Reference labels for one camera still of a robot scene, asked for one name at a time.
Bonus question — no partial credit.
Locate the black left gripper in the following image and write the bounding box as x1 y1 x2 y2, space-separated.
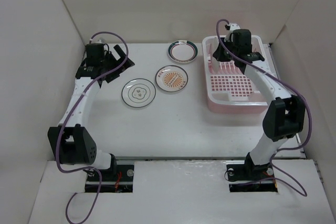
101 46 134 82

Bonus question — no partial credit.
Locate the white plate flower outline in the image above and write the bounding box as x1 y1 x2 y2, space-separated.
121 78 156 109

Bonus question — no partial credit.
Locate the orange sunburst plate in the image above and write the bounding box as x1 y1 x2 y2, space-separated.
211 37 221 74
155 65 188 93

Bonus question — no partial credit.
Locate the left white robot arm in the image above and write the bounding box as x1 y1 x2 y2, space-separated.
47 43 134 180

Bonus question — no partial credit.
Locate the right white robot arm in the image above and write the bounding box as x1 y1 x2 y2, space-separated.
212 19 306 182

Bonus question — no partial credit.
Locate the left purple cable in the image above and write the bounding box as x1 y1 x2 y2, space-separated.
54 31 129 224

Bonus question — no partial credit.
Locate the pink plastic dish rack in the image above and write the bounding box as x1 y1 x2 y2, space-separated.
202 36 268 114

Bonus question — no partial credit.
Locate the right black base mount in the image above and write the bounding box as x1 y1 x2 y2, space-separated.
226 163 278 193

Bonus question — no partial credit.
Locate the green red rimmed plate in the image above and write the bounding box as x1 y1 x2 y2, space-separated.
167 40 198 64

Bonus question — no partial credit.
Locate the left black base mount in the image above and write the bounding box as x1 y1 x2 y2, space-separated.
85 160 135 193

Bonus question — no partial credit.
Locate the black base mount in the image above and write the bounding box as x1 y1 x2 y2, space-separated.
226 163 278 193
85 160 135 193

